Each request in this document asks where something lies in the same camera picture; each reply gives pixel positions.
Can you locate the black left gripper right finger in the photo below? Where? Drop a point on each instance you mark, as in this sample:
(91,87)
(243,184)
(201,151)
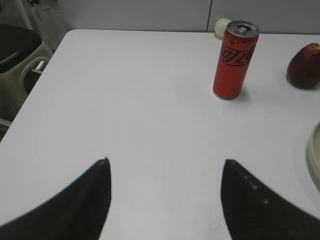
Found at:
(252,211)

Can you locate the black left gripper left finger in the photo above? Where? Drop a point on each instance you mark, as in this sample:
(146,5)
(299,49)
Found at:
(78,212)

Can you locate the red cola can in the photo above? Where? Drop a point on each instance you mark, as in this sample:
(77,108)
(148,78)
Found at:
(238,45)

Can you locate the beige round plate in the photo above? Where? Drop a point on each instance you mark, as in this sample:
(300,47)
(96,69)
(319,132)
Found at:
(313,155)

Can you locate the dark red apple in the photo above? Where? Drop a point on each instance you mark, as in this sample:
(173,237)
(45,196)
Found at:
(303,70)

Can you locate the beige bin with dark liner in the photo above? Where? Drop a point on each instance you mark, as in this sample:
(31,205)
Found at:
(21,51)

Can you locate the pale white egg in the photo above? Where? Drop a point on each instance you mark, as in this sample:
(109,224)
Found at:
(220,27)

